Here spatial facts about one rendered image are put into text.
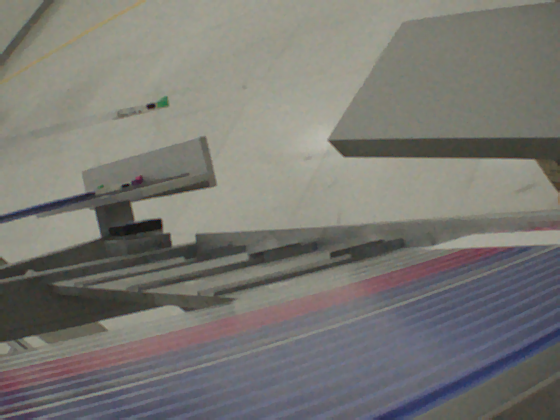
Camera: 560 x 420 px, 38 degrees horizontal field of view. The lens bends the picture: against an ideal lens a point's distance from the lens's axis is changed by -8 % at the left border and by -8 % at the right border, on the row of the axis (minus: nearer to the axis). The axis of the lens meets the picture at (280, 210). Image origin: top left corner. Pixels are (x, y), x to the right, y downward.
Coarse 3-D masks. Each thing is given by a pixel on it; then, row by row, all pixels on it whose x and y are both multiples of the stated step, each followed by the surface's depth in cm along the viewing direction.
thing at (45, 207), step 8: (88, 192) 114; (56, 200) 111; (64, 200) 112; (72, 200) 113; (80, 200) 114; (32, 208) 109; (40, 208) 109; (48, 208) 110; (56, 208) 111; (0, 216) 106; (8, 216) 106; (16, 216) 107; (24, 216) 108; (0, 224) 106
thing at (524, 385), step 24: (528, 360) 25; (552, 360) 25; (504, 384) 23; (528, 384) 23; (552, 384) 23; (456, 408) 22; (480, 408) 22; (504, 408) 22; (528, 408) 22; (552, 408) 23
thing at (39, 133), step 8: (160, 104) 111; (168, 104) 112; (112, 112) 106; (80, 120) 103; (88, 120) 104; (96, 120) 104; (104, 120) 105; (40, 128) 99; (48, 128) 100; (56, 128) 101; (64, 128) 101; (72, 128) 102; (8, 136) 96; (16, 136) 97; (24, 136) 98; (32, 136) 98; (40, 136) 99; (0, 144) 96; (8, 144) 96
